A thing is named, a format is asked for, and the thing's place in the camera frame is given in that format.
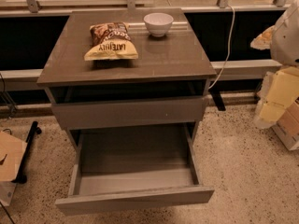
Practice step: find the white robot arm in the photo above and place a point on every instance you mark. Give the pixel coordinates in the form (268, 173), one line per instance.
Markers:
(282, 39)

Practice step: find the brown cardboard piece left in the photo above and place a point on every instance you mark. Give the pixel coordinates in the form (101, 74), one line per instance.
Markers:
(12, 150)

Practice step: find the black metal stand left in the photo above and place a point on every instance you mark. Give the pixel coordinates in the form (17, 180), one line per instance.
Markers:
(21, 177)

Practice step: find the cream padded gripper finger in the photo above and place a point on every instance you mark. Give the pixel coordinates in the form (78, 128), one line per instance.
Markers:
(263, 40)

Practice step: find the grey drawer cabinet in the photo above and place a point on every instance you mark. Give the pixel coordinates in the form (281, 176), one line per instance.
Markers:
(168, 67)

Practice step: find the closed grey middle drawer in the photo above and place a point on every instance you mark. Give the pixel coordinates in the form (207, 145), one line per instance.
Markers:
(129, 113)

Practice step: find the black table leg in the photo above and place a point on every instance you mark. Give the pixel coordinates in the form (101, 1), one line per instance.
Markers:
(216, 96)

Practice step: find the brown and yellow chip bag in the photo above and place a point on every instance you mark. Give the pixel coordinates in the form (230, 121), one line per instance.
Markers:
(111, 41)

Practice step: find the white ceramic bowl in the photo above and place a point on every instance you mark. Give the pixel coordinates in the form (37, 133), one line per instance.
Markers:
(158, 24)

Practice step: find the open grey bottom drawer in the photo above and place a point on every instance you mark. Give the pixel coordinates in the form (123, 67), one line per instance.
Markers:
(131, 168)

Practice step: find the brown cardboard box right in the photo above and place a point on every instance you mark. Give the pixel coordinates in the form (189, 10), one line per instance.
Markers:
(287, 128)

